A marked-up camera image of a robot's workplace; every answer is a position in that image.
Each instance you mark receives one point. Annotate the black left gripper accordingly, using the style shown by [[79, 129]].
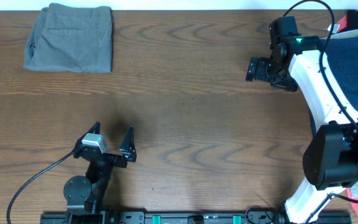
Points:
[[110, 158]]

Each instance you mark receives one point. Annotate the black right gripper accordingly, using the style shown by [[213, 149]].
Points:
[[260, 70]]

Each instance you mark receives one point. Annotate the grey shorts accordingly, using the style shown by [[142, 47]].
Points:
[[70, 39]]

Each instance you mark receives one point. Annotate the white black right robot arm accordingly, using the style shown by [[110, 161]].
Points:
[[330, 162]]

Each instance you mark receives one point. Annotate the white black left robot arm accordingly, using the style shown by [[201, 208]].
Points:
[[84, 193]]

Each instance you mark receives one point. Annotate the navy blue garment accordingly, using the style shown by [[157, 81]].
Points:
[[343, 61]]

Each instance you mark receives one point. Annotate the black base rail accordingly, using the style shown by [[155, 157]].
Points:
[[252, 216]]

